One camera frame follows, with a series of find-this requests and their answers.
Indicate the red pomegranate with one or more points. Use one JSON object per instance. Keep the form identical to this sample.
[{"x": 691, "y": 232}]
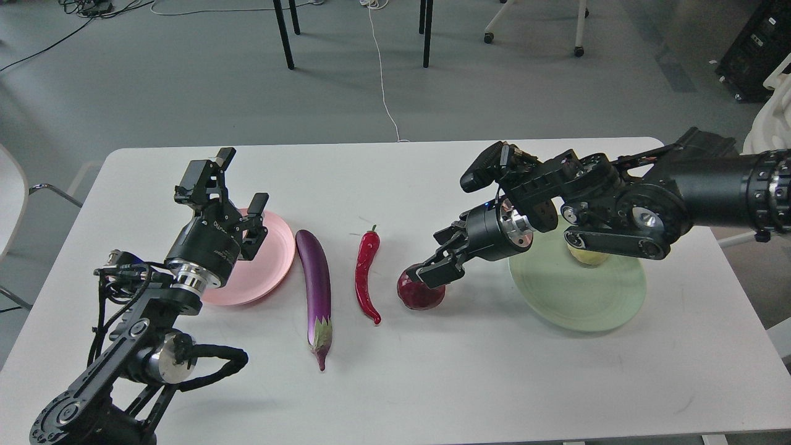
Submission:
[{"x": 416, "y": 295}]

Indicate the white chair right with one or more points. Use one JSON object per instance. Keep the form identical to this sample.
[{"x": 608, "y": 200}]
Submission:
[{"x": 772, "y": 117}]

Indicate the black table legs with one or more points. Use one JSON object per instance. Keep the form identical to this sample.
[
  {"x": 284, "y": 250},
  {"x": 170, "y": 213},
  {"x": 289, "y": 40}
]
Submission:
[{"x": 425, "y": 24}]

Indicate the yellow-pink peach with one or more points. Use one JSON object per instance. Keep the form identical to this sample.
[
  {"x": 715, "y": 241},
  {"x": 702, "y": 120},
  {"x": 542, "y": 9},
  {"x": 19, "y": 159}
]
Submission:
[{"x": 587, "y": 257}]

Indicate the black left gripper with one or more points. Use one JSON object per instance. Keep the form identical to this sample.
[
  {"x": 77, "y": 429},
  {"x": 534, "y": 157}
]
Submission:
[{"x": 204, "y": 253}]

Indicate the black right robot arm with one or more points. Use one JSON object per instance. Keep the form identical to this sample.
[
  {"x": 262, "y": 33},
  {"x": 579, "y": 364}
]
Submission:
[{"x": 635, "y": 206}]

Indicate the black equipment case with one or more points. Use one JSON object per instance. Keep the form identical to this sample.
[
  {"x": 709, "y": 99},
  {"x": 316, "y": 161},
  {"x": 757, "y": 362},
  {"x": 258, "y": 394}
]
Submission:
[{"x": 756, "y": 52}]

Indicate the purple eggplant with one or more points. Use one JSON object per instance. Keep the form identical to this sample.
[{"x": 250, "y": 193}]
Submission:
[{"x": 318, "y": 295}]

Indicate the green plate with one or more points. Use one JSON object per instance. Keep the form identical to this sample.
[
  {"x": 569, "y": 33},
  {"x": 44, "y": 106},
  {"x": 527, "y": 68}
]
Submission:
[{"x": 573, "y": 295}]

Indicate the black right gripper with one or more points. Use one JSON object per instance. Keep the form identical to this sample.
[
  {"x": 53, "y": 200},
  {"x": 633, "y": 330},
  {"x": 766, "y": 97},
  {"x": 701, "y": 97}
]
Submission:
[{"x": 492, "y": 231}]

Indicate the white chair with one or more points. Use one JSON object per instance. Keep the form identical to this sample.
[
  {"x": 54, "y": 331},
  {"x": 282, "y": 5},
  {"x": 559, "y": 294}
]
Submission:
[
  {"x": 772, "y": 117},
  {"x": 15, "y": 192}
]

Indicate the white chair left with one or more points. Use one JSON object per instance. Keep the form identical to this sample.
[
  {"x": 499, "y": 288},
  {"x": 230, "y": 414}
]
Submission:
[{"x": 15, "y": 192}]

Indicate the pink plate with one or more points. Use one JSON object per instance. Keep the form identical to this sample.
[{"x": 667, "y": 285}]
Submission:
[{"x": 252, "y": 280}]

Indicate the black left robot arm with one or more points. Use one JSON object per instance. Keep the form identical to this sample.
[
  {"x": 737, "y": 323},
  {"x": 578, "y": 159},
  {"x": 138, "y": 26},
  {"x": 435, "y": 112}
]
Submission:
[{"x": 138, "y": 360}]

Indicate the red chili pepper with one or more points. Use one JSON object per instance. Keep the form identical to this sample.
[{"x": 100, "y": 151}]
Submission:
[{"x": 367, "y": 250}]

